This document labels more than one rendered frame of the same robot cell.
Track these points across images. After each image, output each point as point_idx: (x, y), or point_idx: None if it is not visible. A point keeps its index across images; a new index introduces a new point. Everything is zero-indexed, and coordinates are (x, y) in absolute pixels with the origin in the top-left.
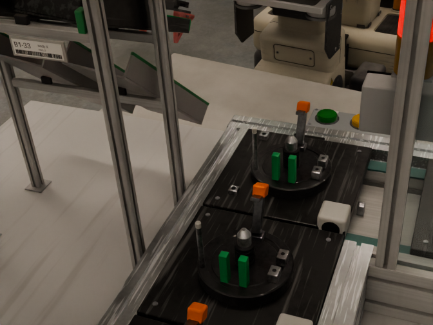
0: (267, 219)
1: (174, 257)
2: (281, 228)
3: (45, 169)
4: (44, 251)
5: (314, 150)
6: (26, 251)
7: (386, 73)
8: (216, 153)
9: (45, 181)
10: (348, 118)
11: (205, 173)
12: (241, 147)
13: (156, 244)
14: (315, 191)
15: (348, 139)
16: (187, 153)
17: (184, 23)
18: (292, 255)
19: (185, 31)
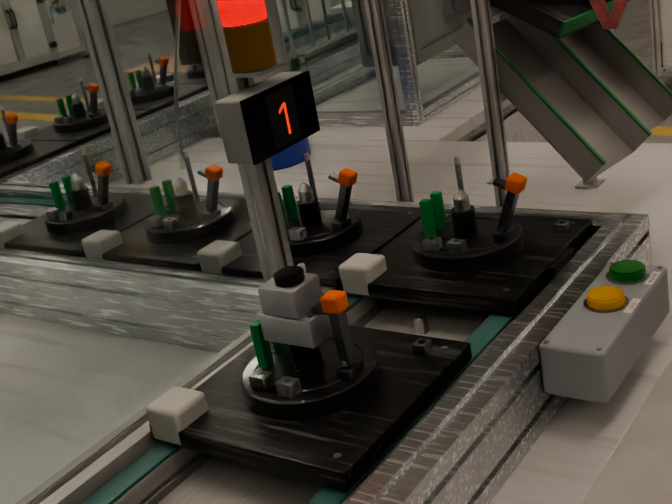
0: (385, 241)
1: (352, 207)
2: (365, 248)
3: (624, 181)
4: (474, 205)
5: (494, 246)
6: (476, 198)
7: (294, 76)
8: (543, 212)
9: (595, 184)
10: (626, 292)
11: (498, 211)
12: (540, 218)
13: (383, 203)
14: (416, 259)
15: (557, 291)
16: (656, 250)
17: (550, 22)
18: (305, 243)
19: (553, 33)
